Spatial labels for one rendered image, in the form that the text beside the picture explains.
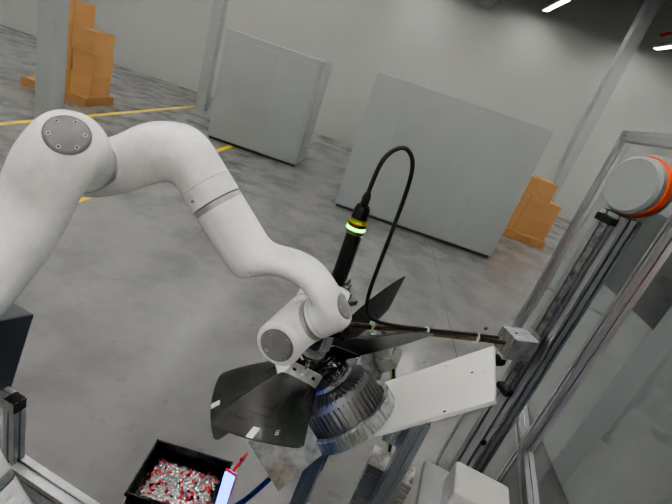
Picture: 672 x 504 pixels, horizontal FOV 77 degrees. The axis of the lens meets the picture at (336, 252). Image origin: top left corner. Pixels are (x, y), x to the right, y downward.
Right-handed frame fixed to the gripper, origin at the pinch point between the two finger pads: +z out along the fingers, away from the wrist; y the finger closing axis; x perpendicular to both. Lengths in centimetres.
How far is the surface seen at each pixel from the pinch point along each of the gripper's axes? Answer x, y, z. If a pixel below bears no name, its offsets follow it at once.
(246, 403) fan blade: -30.1, -7.4, -16.5
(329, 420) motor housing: -37.9, 10.6, -0.4
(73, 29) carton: -31, -665, 510
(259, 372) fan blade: -40.4, -13.9, 6.1
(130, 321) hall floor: -147, -146, 111
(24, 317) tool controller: -24, -57, -31
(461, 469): -50, 51, 21
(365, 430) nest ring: -34.9, 20.1, -0.7
